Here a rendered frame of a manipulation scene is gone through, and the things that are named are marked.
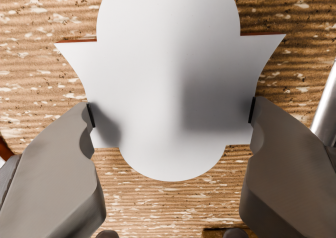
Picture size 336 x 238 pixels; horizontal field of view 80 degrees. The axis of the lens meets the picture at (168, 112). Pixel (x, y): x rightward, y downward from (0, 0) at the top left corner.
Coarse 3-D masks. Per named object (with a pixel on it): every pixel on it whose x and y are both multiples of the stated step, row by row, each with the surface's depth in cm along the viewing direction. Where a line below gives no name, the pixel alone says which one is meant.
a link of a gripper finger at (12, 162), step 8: (8, 160) 7; (16, 160) 7; (0, 168) 7; (8, 168) 7; (16, 168) 7; (0, 176) 7; (8, 176) 7; (0, 184) 6; (8, 184) 6; (0, 192) 6; (0, 200) 6; (0, 208) 6
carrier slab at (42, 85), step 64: (0, 0) 10; (64, 0) 10; (256, 0) 10; (320, 0) 10; (0, 64) 12; (64, 64) 12; (320, 64) 12; (0, 128) 14; (128, 192) 17; (192, 192) 17
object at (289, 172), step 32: (256, 96) 11; (256, 128) 9; (288, 128) 8; (256, 160) 7; (288, 160) 7; (320, 160) 7; (256, 192) 6; (288, 192) 6; (320, 192) 6; (256, 224) 6; (288, 224) 5; (320, 224) 5
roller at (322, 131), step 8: (328, 80) 14; (328, 88) 14; (328, 96) 15; (320, 104) 15; (328, 104) 15; (320, 112) 15; (328, 112) 15; (312, 120) 16; (320, 120) 16; (328, 120) 15; (312, 128) 16; (320, 128) 16; (328, 128) 16; (320, 136) 16; (328, 136) 16; (328, 144) 17
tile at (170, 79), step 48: (144, 0) 9; (192, 0) 9; (96, 48) 10; (144, 48) 10; (192, 48) 10; (240, 48) 10; (96, 96) 12; (144, 96) 12; (192, 96) 12; (240, 96) 12; (96, 144) 14; (144, 144) 13; (192, 144) 13
